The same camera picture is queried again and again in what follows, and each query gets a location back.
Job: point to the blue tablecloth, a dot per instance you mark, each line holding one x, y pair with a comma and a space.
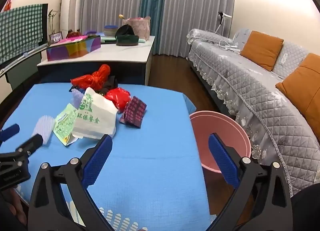
150, 146

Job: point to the black television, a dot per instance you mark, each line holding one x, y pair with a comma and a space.
45, 21

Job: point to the small photo frame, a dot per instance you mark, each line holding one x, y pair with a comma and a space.
55, 37

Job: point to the red plastic bag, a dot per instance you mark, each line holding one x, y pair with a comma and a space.
118, 97
97, 76

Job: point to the colorful cardboard box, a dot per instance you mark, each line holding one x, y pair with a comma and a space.
72, 48

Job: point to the green white paper packet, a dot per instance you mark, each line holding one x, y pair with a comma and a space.
63, 123

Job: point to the white paper bag green print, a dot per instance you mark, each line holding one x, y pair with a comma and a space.
97, 121

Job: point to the small yellow flower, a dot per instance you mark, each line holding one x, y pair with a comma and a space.
121, 17

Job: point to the white floor lamp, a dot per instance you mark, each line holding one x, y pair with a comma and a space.
220, 16

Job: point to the green checked cloth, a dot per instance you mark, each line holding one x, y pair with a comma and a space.
20, 31

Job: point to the grey quilted sofa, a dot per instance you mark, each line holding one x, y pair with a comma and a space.
237, 71

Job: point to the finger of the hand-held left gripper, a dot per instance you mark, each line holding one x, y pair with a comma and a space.
32, 143
10, 131

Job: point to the thin potted plant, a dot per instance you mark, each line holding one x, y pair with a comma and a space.
52, 16

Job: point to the stack of colored bowls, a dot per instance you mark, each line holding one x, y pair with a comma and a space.
110, 31

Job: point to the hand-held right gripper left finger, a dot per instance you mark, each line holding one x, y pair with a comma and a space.
98, 161

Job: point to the red brown teapot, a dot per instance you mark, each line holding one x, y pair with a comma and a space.
72, 33

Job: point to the green round tin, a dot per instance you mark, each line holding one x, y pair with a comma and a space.
126, 40

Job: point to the purple plastic container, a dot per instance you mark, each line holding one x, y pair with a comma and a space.
90, 32

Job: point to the mint green board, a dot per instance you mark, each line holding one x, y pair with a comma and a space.
143, 40

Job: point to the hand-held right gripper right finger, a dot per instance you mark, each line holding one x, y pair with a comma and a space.
222, 161

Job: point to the white tower air conditioner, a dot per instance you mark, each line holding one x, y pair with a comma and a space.
72, 1

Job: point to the pale foam net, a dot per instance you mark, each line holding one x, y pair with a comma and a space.
45, 126

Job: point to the pink plastic plate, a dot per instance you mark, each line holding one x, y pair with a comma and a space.
75, 39

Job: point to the dark brown cloth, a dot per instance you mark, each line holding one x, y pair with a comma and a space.
110, 84

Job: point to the person's left hand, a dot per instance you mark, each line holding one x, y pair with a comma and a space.
17, 206

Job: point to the dark green television stand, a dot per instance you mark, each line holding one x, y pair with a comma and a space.
22, 71

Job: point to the black pouch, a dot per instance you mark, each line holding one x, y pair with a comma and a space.
125, 31

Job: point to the orange cushion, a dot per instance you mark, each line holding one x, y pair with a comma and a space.
302, 88
262, 48

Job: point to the pink patterned bag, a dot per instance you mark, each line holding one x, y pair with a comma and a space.
140, 27

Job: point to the dark red patterned packet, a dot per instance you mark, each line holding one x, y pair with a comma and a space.
132, 112

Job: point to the white power strip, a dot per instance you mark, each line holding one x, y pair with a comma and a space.
233, 49

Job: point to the white coffee table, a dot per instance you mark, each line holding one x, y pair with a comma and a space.
120, 53

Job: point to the purple foam net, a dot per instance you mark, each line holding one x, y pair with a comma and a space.
76, 97

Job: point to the pink plastic bin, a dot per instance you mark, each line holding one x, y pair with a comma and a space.
225, 126

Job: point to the person's dark clothing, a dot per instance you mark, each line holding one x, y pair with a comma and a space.
307, 208

